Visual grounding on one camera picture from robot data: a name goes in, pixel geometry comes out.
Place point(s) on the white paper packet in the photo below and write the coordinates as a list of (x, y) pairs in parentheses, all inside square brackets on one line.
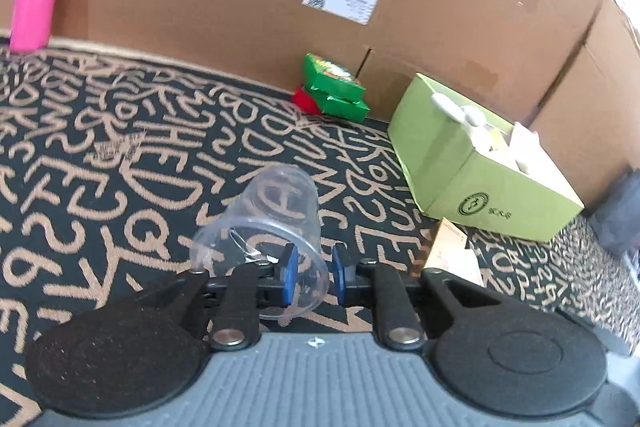
[(525, 147)]

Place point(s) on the green printed box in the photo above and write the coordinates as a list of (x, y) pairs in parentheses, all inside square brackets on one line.
[(345, 107), (330, 74)]

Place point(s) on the red object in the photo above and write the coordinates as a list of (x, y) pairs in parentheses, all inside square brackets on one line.
[(305, 99)]

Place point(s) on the black letter-printed mat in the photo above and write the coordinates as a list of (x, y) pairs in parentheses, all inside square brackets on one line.
[(125, 157)]

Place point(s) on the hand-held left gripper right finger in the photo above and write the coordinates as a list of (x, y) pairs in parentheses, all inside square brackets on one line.
[(340, 276)]

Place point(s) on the small tan cardboard box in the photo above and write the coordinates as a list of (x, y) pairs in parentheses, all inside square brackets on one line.
[(452, 252)]

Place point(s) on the green cardboard box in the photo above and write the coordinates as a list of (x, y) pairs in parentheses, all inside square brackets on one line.
[(440, 157)]

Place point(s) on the grey cloth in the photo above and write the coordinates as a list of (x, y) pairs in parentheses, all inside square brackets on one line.
[(617, 217)]

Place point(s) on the white plastic item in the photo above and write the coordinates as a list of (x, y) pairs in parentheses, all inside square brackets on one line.
[(455, 107)]

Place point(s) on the clear plastic cup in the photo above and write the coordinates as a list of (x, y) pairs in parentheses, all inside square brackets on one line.
[(270, 202)]

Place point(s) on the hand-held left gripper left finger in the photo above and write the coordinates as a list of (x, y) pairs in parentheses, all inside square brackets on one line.
[(289, 276)]

